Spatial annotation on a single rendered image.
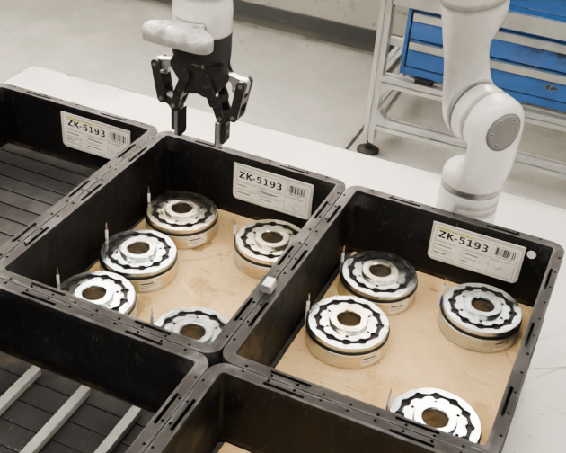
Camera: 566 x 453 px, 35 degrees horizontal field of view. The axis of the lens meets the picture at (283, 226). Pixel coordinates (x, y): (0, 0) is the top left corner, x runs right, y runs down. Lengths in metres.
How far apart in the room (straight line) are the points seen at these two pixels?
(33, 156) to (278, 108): 2.06
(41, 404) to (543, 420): 0.66
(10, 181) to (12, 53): 2.49
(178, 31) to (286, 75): 2.67
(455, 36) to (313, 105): 2.28
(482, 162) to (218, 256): 0.40
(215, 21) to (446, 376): 0.51
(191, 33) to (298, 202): 0.33
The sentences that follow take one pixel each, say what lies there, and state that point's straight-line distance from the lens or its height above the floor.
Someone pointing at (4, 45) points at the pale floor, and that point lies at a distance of 3.98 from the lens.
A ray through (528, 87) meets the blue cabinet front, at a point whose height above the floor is 0.37.
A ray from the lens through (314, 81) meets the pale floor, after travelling 3.69.
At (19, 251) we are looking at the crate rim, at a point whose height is 0.93.
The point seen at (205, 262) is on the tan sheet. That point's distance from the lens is 1.23.
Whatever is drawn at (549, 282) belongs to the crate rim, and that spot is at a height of 0.93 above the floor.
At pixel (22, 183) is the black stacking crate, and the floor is 0.83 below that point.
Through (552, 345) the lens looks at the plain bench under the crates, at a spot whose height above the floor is 0.70.
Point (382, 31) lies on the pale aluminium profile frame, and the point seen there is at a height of 0.45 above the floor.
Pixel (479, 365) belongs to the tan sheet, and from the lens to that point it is 1.14.
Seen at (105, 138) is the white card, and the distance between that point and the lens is 1.40.
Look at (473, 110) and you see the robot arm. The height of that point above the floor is 1.02.
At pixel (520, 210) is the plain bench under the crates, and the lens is 1.69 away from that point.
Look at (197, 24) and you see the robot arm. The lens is 1.09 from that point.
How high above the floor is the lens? 1.58
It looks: 35 degrees down
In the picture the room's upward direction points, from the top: 5 degrees clockwise
